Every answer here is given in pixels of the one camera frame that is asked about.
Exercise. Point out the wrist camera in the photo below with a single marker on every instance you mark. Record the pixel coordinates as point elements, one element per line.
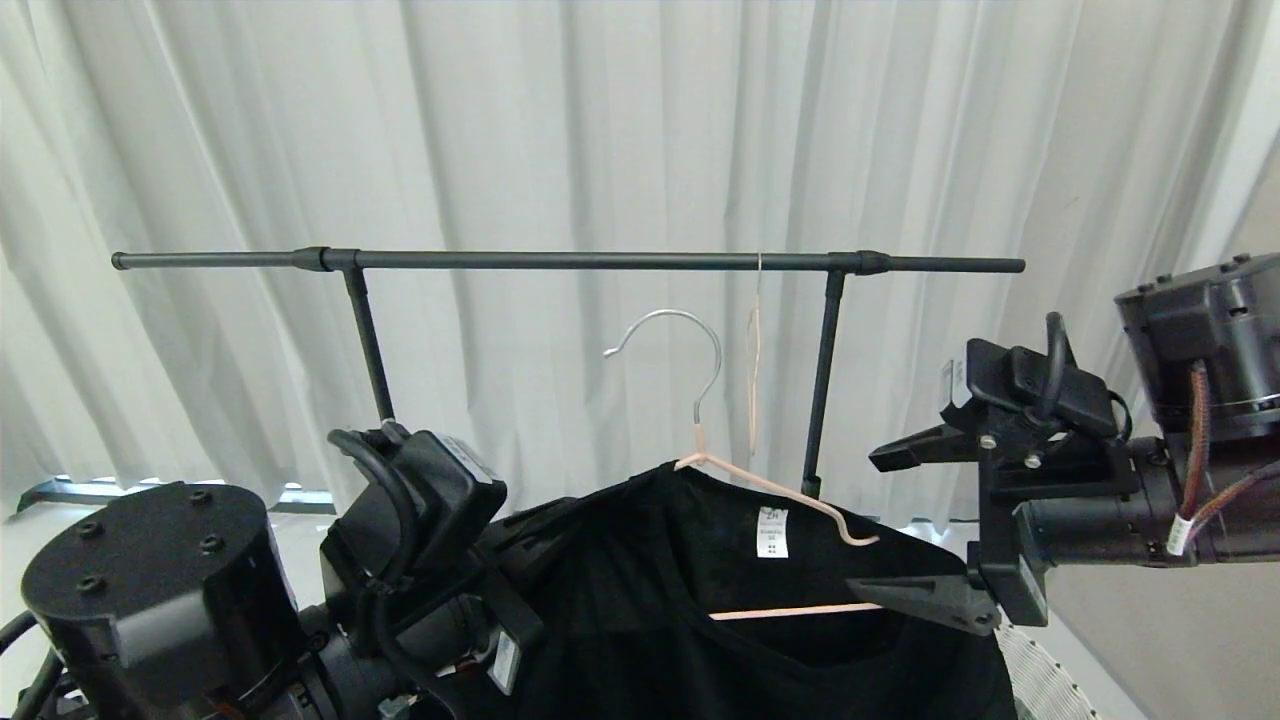
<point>445,490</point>
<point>1040,400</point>

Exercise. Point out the pink clothes hanger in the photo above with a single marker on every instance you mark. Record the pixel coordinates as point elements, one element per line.
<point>755,380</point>
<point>716,375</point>

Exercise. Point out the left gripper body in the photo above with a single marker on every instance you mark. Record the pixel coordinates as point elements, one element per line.
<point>500,625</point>

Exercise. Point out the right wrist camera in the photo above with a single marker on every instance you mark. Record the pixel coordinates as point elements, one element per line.
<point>1040,400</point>

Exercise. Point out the black t-shirt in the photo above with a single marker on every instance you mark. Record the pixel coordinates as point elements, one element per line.
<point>620,610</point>

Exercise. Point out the white curtain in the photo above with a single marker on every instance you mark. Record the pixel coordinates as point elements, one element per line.
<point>500,130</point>

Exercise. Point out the white laundry basket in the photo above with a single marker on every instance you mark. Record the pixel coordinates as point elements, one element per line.
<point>1045,680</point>

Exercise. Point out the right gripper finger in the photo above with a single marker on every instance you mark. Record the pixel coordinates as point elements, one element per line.
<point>925,450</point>
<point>930,598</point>

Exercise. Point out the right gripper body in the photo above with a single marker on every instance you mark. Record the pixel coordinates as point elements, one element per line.
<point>1075,525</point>

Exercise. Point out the black clothes rack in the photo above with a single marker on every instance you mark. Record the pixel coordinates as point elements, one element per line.
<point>600,261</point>

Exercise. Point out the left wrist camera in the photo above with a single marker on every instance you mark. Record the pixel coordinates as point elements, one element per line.
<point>445,490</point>

